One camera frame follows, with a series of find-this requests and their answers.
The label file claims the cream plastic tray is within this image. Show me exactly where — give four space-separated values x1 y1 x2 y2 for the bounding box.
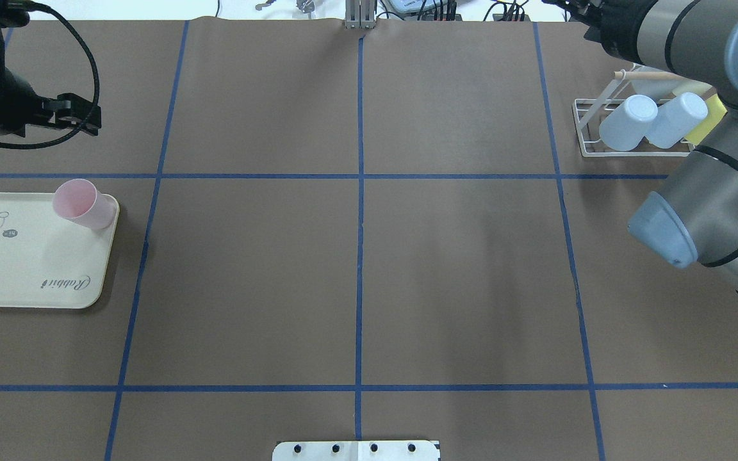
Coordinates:
0 192 117 309

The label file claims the white camera post base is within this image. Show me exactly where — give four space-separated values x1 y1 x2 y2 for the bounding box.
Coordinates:
272 440 441 460

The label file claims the aluminium frame post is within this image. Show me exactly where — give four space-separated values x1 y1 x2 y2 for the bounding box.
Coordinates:
343 0 378 30

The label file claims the pale green cup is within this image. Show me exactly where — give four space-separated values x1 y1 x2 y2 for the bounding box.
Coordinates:
665 79 714 100

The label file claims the light blue cup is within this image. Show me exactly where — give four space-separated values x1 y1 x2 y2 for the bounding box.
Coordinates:
645 92 709 149

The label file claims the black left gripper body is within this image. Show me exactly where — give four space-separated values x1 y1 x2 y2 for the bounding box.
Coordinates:
0 67 55 138

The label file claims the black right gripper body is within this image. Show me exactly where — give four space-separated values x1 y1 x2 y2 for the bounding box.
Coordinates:
584 1 654 64

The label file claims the pink cup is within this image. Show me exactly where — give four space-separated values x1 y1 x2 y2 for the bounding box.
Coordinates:
51 179 118 230

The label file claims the yellow cup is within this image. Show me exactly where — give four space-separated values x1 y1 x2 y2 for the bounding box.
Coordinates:
684 95 728 145

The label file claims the white wire cup rack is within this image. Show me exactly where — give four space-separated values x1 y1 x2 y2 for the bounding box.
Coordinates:
571 64 693 158

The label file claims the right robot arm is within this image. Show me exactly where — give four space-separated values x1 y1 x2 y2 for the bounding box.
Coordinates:
578 1 738 294

